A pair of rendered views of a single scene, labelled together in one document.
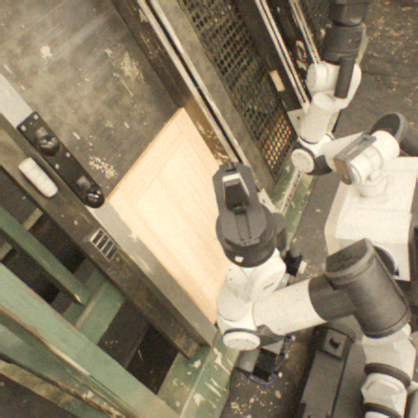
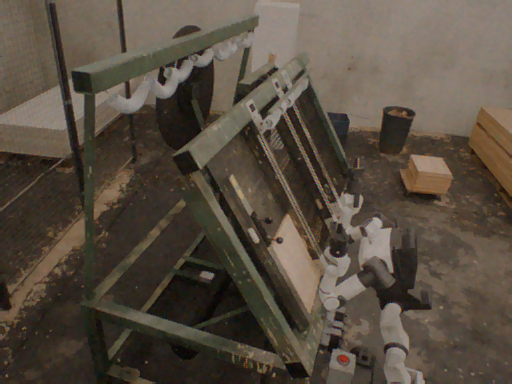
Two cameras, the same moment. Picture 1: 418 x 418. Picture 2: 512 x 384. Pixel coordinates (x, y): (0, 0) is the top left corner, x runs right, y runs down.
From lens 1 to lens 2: 1.41 m
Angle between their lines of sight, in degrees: 22
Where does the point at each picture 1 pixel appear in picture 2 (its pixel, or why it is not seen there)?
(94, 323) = not seen: hidden behind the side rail
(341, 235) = (365, 256)
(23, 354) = (209, 341)
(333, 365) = (366, 371)
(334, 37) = (351, 184)
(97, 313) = not seen: hidden behind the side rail
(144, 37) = (275, 184)
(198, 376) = (307, 336)
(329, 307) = (366, 279)
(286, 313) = (349, 287)
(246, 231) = (343, 238)
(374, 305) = (381, 275)
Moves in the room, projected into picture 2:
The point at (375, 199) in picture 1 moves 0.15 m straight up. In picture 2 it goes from (376, 243) to (382, 220)
